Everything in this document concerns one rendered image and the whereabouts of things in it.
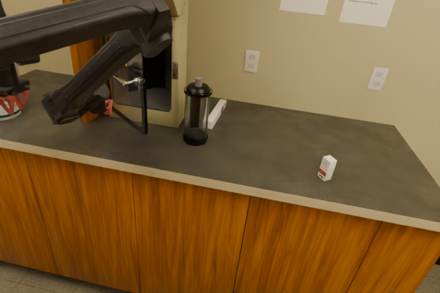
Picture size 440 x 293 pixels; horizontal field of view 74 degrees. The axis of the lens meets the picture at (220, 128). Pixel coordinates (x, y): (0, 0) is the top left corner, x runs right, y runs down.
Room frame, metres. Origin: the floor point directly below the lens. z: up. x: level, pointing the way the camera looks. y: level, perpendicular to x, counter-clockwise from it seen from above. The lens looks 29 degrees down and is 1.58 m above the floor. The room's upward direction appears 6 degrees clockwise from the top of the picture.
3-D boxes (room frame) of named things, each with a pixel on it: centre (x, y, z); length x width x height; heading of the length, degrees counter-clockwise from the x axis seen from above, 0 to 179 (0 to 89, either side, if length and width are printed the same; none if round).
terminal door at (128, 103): (1.04, 0.38, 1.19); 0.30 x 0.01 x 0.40; 46
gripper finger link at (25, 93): (0.86, 0.68, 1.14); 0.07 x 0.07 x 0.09; 83
